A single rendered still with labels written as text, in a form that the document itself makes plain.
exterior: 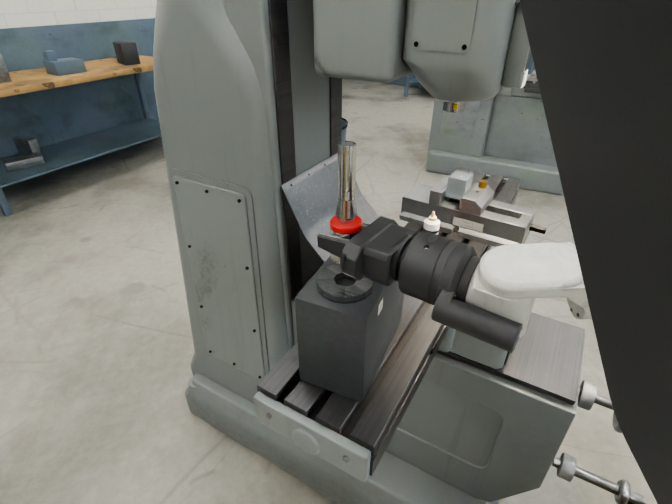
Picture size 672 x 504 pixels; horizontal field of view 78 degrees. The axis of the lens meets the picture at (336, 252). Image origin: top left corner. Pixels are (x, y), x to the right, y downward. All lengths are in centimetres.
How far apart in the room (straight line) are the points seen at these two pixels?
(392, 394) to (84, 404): 164
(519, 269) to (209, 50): 83
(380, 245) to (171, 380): 167
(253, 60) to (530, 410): 103
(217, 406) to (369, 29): 139
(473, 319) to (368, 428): 30
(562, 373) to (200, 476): 127
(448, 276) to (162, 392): 172
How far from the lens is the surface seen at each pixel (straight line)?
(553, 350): 123
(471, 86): 89
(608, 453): 205
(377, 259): 54
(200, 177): 122
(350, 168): 55
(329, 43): 96
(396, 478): 151
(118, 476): 190
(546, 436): 122
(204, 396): 179
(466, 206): 118
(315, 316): 64
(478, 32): 86
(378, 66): 91
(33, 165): 435
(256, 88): 102
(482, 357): 110
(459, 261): 51
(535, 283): 49
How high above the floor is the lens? 151
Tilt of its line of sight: 33 degrees down
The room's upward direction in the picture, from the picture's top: straight up
